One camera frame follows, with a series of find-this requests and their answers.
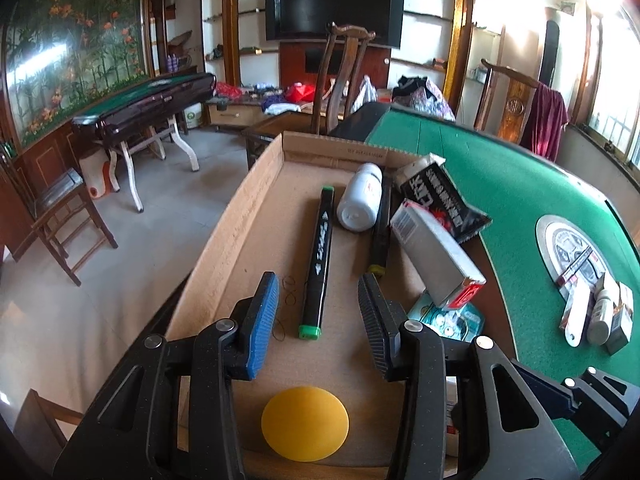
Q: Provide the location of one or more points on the tall-backed wooden chair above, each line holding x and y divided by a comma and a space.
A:
352, 34

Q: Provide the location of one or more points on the plain white bottle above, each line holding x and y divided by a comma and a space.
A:
357, 200

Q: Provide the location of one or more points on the white rectangular box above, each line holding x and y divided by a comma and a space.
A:
620, 320

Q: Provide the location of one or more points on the yellow ball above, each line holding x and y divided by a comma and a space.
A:
305, 422

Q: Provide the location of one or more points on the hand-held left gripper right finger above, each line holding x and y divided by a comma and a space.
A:
375, 325

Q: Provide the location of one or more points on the white plastic bag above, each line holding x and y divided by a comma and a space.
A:
365, 97

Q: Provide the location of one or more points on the red patterned bag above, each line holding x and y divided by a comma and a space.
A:
228, 91

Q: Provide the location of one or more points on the wooden stool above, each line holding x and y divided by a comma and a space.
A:
45, 425

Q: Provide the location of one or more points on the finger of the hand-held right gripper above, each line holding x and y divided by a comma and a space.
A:
542, 392

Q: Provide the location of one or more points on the grey box red end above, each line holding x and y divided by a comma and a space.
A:
435, 255

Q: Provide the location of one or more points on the black marker green caps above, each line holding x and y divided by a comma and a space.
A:
317, 260

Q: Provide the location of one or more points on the black marker yellow cap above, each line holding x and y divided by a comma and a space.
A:
380, 240

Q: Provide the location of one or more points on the teal printed packet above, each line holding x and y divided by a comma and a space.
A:
455, 322

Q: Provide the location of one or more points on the black snack packet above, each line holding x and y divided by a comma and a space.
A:
440, 195

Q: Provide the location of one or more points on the green mahjong table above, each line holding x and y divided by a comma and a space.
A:
500, 170

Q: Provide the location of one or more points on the folded mahjong table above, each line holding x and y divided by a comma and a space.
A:
150, 100

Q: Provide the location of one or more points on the white bottle red label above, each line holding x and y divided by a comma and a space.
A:
451, 420

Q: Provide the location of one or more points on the carved-back wooden chair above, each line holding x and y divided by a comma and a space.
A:
515, 105

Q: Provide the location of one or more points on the dark red pen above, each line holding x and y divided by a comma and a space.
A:
575, 270

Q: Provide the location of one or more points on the shallow cardboard box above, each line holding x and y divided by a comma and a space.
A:
260, 220

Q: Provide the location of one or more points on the white cloth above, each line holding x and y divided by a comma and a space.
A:
282, 108

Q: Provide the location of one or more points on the red plastic bag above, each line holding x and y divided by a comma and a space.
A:
300, 93

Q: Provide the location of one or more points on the white bucket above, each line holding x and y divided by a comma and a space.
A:
192, 116

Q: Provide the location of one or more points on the dark wooden side chair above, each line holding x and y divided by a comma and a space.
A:
60, 190

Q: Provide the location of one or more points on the dark red garment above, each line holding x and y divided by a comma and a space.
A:
547, 120

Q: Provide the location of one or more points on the low wooden drawer table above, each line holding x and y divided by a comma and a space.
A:
235, 115

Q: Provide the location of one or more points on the small white bottle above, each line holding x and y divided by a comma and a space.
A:
602, 315

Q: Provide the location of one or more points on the pile of clothes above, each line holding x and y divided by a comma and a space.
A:
430, 100

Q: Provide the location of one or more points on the white tube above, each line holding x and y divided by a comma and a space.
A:
575, 320

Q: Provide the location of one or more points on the black television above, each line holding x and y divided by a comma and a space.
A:
335, 10

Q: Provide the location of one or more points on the flower and bamboo mural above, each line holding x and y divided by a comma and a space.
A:
75, 35

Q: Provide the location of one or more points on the white and orange bin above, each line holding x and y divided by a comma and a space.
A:
97, 175

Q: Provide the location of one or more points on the wooden framed wall shelf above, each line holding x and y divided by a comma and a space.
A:
462, 20
230, 10

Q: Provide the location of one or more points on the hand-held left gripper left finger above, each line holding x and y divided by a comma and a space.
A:
262, 325

